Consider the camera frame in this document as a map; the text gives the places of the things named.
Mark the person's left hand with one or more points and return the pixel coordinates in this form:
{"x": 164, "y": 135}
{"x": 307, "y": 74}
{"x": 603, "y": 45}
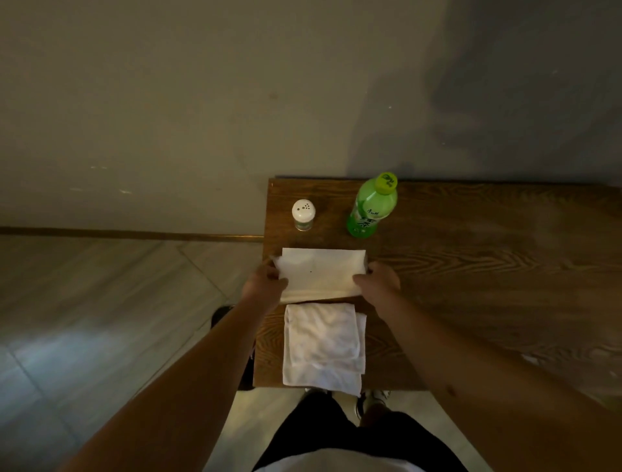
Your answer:
{"x": 262, "y": 288}

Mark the person's right hand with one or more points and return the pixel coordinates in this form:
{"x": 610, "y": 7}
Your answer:
{"x": 381, "y": 287}

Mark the person's right fingers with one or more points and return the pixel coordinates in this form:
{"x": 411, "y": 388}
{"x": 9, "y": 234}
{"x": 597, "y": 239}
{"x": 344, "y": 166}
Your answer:
{"x": 365, "y": 278}

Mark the person's left fingers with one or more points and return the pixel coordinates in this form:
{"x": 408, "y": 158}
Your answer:
{"x": 273, "y": 272}

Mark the white paper napkin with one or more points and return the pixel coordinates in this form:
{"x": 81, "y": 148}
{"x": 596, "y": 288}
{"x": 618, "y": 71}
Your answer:
{"x": 320, "y": 272}

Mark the person's right forearm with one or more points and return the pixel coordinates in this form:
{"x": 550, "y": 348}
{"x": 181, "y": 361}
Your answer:
{"x": 491, "y": 394}

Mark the person's left forearm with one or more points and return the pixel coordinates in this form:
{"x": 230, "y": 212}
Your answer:
{"x": 170, "y": 389}

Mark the white-capped glass shaker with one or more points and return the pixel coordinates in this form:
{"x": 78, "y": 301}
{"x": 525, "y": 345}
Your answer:
{"x": 303, "y": 214}

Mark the green plastic bottle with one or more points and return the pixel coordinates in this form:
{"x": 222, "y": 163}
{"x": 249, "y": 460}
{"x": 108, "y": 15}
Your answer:
{"x": 372, "y": 206}

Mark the white folded cloth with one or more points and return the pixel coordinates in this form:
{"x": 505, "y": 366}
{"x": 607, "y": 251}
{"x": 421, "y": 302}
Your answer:
{"x": 323, "y": 345}

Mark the wooden table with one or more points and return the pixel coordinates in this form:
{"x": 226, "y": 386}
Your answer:
{"x": 486, "y": 272}

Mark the person's shoe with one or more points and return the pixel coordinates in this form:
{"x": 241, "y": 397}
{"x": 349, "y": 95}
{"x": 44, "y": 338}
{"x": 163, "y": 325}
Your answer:
{"x": 370, "y": 399}

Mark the wooden baseboard strip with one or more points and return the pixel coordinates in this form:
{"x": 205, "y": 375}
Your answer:
{"x": 131, "y": 234}

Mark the person's black shorts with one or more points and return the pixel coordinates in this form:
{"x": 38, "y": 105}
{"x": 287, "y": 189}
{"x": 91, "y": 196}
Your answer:
{"x": 340, "y": 433}

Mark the person's white shirt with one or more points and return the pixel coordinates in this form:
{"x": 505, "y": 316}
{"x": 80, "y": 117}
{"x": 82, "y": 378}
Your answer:
{"x": 340, "y": 462}

